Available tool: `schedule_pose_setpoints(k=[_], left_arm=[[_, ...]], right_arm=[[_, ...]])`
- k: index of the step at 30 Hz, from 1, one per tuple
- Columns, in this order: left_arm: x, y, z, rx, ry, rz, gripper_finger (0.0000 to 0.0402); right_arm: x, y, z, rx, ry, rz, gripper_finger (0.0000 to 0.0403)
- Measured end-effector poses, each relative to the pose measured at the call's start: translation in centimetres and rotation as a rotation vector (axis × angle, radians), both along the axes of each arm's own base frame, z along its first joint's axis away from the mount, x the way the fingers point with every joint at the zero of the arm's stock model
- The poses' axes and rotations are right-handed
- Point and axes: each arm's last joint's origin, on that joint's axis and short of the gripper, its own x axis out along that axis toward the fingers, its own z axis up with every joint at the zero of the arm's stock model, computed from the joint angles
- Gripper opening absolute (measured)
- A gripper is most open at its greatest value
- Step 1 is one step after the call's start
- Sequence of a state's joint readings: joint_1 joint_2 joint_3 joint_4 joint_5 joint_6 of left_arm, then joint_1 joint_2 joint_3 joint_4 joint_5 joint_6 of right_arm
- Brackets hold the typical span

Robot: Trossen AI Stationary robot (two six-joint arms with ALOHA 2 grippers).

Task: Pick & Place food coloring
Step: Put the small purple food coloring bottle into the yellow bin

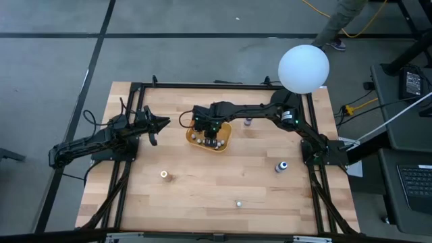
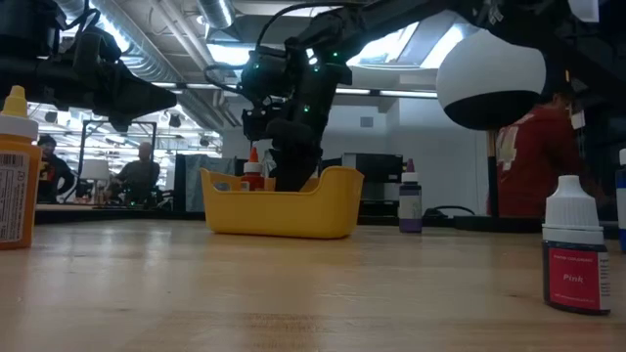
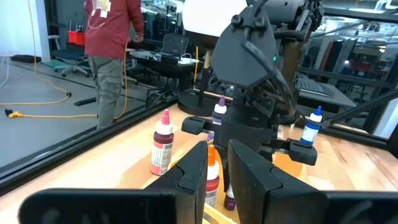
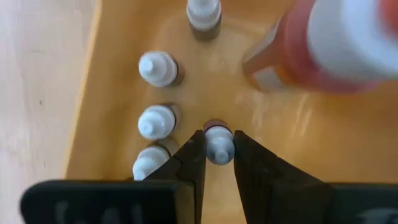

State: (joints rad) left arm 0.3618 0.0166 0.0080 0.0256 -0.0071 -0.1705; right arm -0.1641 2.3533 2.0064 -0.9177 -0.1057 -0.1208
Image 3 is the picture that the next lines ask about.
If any small white-capped dropper bottle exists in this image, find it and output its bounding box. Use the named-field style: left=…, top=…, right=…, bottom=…
left=223, top=183, right=237, bottom=211

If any yellow plastic basket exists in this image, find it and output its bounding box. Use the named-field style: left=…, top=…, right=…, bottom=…
left=141, top=149, right=305, bottom=224

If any blue food coloring bottle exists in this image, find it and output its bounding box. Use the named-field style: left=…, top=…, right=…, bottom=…
left=300, top=105, right=323, bottom=146

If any black floor mat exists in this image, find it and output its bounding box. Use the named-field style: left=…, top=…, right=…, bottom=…
left=10, top=54, right=42, bottom=64

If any dark mesh office chair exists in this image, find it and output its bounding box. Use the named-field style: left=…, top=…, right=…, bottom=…
left=160, top=32, right=190, bottom=58

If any purple food coloring bottle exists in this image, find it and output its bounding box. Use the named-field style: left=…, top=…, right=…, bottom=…
left=210, top=95, right=228, bottom=144

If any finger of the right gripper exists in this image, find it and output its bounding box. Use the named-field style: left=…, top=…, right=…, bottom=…
left=221, top=144, right=233, bottom=194

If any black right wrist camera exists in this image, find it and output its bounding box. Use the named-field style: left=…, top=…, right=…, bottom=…
left=210, top=5, right=278, bottom=90

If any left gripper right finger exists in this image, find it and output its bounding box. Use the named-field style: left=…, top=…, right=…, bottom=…
left=228, top=139, right=398, bottom=224

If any dark grey side desk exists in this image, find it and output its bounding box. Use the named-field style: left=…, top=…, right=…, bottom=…
left=297, top=73, right=357, bottom=110

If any person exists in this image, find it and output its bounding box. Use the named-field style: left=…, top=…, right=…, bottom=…
left=84, top=0, right=146, bottom=130

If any yellow extension cable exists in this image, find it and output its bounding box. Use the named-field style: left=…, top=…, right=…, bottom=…
left=0, top=0, right=72, bottom=106
left=4, top=39, right=130, bottom=121

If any red storage bin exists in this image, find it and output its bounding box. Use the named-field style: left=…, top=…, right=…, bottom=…
left=67, top=30, right=86, bottom=46

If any black laptop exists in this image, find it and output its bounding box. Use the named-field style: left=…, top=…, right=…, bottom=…
left=295, top=74, right=335, bottom=99

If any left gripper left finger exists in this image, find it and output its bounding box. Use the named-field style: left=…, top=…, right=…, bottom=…
left=17, top=140, right=209, bottom=224

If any black office desk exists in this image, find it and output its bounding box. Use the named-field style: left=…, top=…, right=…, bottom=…
left=129, top=46, right=200, bottom=94

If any grey office chair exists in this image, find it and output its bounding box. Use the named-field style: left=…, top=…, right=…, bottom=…
left=51, top=34, right=94, bottom=78

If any red food coloring bottle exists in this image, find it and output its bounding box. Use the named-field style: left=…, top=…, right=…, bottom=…
left=203, top=144, right=220, bottom=208

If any pink-capped maroon coloring bottle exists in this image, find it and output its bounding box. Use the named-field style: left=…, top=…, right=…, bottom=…
left=150, top=108, right=175, bottom=177

